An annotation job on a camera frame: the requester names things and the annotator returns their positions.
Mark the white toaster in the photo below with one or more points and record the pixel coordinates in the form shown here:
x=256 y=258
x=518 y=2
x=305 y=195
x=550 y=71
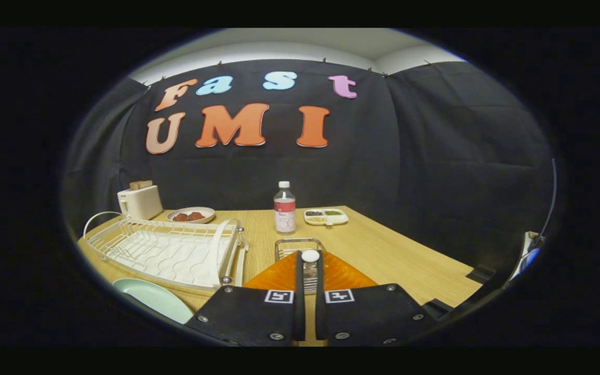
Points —
x=141 y=204

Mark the white plate with meat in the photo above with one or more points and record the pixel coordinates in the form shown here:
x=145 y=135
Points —
x=203 y=212

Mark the grey upright pole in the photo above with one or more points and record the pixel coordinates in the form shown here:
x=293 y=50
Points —
x=552 y=198

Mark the mint green plate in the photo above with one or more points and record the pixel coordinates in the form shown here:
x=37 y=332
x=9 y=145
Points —
x=157 y=299

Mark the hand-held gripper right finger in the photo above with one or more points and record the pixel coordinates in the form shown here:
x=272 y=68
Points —
x=320 y=312

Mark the red meat piece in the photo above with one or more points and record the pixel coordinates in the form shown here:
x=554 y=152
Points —
x=180 y=217
x=196 y=215

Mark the white sectioned condiment dish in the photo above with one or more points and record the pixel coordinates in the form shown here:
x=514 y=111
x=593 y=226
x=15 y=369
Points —
x=326 y=221

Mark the black backdrop cloth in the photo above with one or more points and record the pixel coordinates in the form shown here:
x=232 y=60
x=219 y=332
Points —
x=383 y=156

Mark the toast slice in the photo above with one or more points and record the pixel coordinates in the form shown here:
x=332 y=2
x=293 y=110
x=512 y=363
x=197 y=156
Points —
x=146 y=183
x=134 y=185

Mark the clear bottle with red label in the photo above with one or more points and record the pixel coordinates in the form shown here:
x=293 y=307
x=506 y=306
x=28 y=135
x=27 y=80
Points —
x=285 y=213

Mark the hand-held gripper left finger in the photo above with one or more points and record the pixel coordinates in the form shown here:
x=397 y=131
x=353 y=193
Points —
x=300 y=312

